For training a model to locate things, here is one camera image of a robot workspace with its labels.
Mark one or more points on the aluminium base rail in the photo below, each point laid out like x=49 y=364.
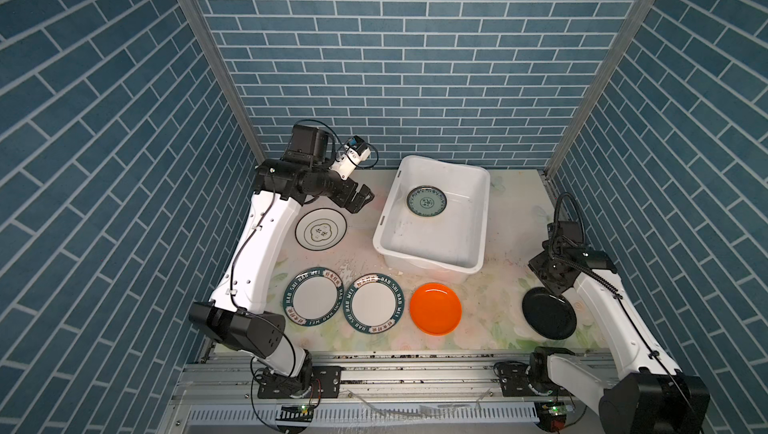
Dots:
x=378 y=390

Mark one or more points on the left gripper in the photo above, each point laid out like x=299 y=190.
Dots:
x=358 y=199

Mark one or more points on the orange plate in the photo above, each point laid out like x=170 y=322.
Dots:
x=435 y=309

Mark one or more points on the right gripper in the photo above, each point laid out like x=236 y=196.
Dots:
x=535 y=264

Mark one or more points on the blue-green patterned plate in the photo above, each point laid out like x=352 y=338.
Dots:
x=426 y=201

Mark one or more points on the white plate thin dark rim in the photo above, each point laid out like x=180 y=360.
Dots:
x=321 y=229

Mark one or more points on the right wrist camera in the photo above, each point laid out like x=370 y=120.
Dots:
x=571 y=232

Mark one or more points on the white plastic bin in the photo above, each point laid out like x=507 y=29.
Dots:
x=450 y=246

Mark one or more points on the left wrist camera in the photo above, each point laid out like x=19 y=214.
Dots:
x=351 y=155

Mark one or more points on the right green-rimmed lettered plate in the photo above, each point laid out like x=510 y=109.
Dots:
x=373 y=304

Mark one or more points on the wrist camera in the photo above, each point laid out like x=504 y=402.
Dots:
x=571 y=232
x=351 y=155

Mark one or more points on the black plate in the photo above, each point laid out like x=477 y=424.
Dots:
x=548 y=315

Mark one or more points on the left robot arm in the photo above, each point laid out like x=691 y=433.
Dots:
x=315 y=164

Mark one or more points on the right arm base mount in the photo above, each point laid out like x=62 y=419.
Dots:
x=515 y=381

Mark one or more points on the left green-rimmed lettered plate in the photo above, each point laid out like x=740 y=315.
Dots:
x=313 y=297

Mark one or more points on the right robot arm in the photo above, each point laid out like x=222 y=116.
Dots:
x=651 y=394

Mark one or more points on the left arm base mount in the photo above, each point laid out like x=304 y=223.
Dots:
x=324 y=381

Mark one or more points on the green-rimmed lettered plate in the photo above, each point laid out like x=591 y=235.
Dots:
x=313 y=297
x=373 y=304

